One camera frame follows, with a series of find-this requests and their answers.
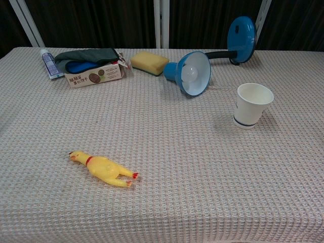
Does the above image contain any blue desk lamp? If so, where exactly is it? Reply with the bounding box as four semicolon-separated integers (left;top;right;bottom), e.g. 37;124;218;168
163;16;258;97

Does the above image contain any white metal frame post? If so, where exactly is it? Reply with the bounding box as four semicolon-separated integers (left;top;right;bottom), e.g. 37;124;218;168
255;0;273;32
9;0;47;48
153;0;170;49

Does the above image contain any yellow rubber chicken toy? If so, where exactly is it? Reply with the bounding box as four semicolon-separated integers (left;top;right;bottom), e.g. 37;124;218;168
68;150;139;188

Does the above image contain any yellow green sponge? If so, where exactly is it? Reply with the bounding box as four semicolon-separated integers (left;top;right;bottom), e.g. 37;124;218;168
130;52;170;76

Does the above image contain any dark curtain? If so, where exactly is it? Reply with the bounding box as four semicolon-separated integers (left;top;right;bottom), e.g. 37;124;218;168
0;0;324;59

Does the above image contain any dark green cloth bundle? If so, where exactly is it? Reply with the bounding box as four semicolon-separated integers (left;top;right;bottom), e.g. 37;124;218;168
54;48;119;75

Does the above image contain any cardboard snack box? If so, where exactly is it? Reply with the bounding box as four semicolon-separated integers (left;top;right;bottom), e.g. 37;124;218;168
64;52;133;89

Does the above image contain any white paper cup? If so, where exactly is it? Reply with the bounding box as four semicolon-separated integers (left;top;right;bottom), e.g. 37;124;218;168
233;83;274;130

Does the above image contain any checkered woven tablecloth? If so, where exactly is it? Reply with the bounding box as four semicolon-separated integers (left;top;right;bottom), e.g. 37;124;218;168
0;47;324;243

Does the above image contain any white toothpaste tube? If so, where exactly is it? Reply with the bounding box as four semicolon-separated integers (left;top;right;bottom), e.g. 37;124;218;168
40;48;65;80

